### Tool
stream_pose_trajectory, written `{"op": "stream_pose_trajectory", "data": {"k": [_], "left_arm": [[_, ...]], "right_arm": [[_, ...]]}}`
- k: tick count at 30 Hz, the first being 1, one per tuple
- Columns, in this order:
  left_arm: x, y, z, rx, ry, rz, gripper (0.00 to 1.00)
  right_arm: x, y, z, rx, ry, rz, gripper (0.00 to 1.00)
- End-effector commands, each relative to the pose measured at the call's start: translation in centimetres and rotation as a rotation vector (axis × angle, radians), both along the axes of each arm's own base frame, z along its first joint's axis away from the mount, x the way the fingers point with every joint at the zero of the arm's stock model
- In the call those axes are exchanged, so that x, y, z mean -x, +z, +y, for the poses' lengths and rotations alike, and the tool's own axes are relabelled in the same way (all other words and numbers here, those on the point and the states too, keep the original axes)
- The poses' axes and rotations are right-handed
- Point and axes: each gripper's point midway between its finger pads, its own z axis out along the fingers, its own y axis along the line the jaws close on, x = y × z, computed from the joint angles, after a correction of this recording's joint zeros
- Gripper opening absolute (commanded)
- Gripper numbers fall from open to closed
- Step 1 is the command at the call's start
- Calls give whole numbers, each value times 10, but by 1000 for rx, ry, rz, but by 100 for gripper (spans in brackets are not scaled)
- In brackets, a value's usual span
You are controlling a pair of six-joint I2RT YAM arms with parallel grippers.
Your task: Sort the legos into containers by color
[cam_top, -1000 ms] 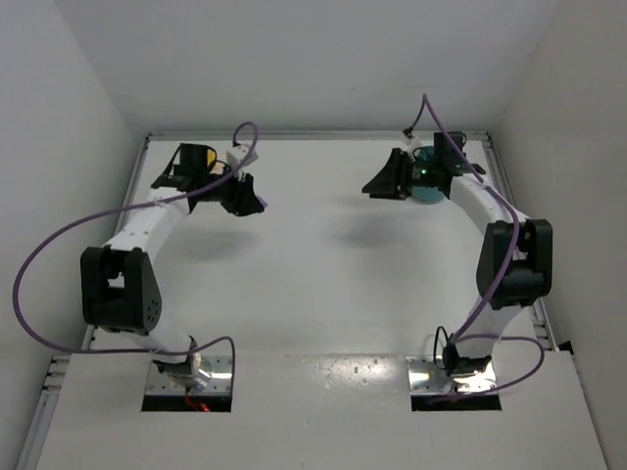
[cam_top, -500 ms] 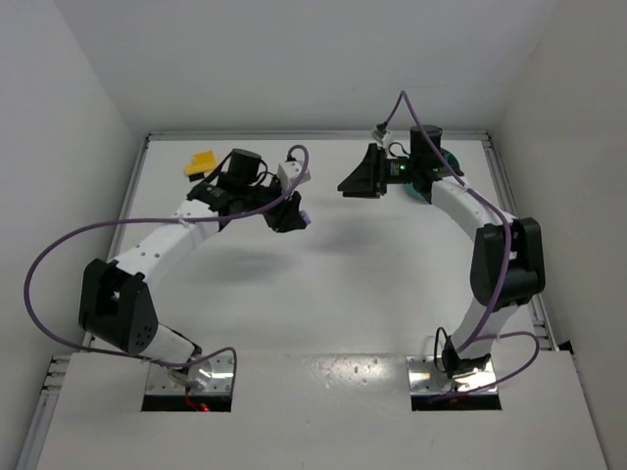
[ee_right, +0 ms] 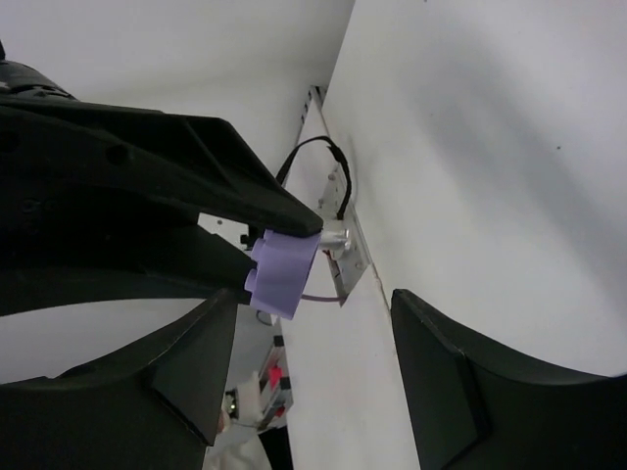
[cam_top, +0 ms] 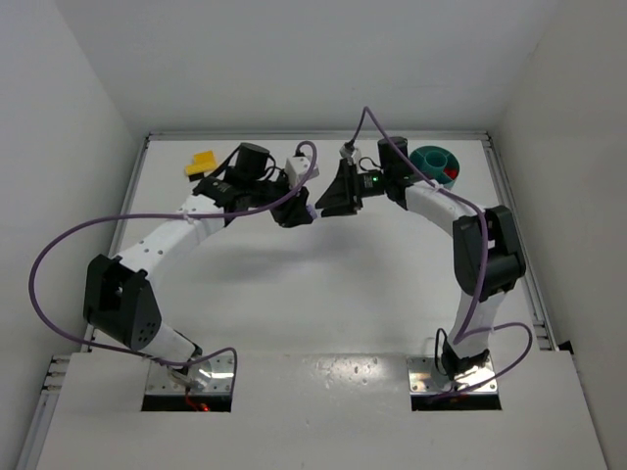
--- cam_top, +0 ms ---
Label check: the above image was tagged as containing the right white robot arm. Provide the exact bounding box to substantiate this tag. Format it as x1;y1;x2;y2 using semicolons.
315;136;526;380

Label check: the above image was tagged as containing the yellow lego brick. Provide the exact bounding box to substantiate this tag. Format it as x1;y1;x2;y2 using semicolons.
184;162;217;180
193;151;217;164

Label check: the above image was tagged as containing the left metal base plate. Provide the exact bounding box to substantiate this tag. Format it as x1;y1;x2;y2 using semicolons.
145;353;234;397

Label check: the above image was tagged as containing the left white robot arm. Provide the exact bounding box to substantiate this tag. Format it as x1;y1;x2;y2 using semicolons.
83;143;318;386

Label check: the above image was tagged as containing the metal base plate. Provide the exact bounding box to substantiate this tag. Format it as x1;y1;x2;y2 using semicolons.
407;356;499;397
145;353;234;397

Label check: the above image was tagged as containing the red lego brick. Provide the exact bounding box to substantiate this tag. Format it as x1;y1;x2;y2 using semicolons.
443;167;458;180

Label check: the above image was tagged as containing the teal divided round container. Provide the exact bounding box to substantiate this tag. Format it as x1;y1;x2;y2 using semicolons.
410;146;460;190

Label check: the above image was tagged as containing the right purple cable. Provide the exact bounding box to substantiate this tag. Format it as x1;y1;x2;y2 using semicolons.
342;106;534;400

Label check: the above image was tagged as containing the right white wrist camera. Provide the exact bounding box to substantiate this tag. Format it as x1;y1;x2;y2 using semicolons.
339;142;362;165

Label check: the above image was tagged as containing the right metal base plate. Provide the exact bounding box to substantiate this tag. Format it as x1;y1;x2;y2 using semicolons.
407;356;499;397

